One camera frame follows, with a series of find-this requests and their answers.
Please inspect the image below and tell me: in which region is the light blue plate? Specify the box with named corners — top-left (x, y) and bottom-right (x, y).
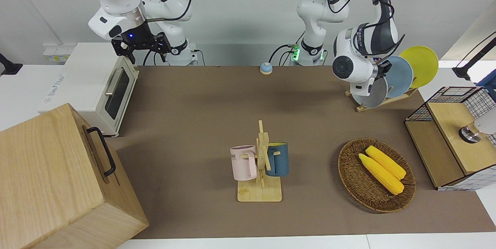
top-left (382, 56), bottom-right (414, 98)

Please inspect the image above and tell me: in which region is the black base cable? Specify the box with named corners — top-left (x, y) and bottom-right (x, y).
top-left (269, 43), bottom-right (296, 66)

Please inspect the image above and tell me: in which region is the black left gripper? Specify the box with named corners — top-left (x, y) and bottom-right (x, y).
top-left (375, 60), bottom-right (392, 79)

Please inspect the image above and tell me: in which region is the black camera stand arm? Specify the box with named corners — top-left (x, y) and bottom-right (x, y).
top-left (452, 31), bottom-right (496, 81)

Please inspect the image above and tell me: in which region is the large wooden box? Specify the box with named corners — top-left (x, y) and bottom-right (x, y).
top-left (0, 103), bottom-right (150, 249)

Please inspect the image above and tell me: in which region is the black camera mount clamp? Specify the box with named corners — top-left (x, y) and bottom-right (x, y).
top-left (0, 53), bottom-right (22, 76)

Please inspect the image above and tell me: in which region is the toaster oven door handle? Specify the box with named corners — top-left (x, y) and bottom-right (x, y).
top-left (104, 67), bottom-right (125, 97)

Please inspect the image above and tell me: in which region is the white wall outlet strip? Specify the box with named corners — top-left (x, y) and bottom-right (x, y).
top-left (43, 45), bottom-right (76, 62)

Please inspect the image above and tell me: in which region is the brown table mat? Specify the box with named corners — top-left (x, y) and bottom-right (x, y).
top-left (105, 66), bottom-right (496, 239)

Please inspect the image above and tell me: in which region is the blue object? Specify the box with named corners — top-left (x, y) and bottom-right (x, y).
top-left (477, 80), bottom-right (496, 102)

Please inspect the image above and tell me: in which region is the chrome and white object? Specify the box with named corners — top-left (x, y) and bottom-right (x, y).
top-left (459, 109), bottom-right (496, 144)

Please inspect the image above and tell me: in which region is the dark blue mug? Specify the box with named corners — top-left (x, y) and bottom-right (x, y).
top-left (265, 142), bottom-right (289, 177)

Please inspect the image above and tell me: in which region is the pink mug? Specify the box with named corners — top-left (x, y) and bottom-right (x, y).
top-left (230, 145), bottom-right (258, 181)

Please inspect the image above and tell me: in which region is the wood and wire shelf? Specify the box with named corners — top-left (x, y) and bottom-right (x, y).
top-left (404, 86), bottom-right (496, 191)

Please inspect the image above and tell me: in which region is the yellow corn cob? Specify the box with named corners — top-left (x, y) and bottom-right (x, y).
top-left (358, 153), bottom-right (405, 195)
top-left (365, 145), bottom-right (406, 180)

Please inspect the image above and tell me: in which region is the wooden plate rack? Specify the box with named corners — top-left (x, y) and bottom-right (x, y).
top-left (345, 86), bottom-right (419, 112)

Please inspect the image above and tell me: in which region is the gray plate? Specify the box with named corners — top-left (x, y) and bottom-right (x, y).
top-left (351, 77), bottom-right (388, 109)

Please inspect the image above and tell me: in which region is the white toaster oven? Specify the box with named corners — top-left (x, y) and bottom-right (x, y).
top-left (38, 42), bottom-right (139, 138)

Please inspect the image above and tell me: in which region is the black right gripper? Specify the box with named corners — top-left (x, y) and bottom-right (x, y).
top-left (112, 21), bottom-right (172, 65)

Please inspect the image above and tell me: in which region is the wooden mug tree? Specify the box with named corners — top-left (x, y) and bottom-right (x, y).
top-left (237, 120), bottom-right (282, 202)

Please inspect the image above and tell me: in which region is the brown wicker basket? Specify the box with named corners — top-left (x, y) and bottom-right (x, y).
top-left (338, 138), bottom-right (416, 213)

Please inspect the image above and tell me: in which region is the yellow plate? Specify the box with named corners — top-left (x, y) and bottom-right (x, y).
top-left (399, 46), bottom-right (439, 88)

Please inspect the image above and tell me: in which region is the black box handle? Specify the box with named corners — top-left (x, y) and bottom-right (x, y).
top-left (86, 126), bottom-right (117, 177)

